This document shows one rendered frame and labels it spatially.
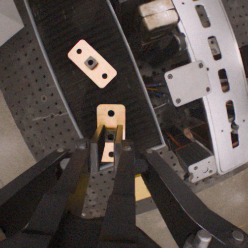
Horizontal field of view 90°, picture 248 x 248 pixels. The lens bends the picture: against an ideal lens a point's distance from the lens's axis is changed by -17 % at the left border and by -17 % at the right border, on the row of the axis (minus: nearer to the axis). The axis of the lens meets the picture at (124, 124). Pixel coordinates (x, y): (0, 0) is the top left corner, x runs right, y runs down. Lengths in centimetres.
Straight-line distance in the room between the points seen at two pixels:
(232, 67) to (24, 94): 91
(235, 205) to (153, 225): 130
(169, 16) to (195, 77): 15
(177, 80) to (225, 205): 238
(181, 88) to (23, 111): 78
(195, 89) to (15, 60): 84
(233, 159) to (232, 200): 201
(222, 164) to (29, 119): 91
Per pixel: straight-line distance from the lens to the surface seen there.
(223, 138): 55
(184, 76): 33
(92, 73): 26
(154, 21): 37
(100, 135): 16
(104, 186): 91
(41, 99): 82
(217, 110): 51
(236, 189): 250
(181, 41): 34
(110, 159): 22
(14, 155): 206
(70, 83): 27
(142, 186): 32
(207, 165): 48
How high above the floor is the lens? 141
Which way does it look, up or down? 76 degrees down
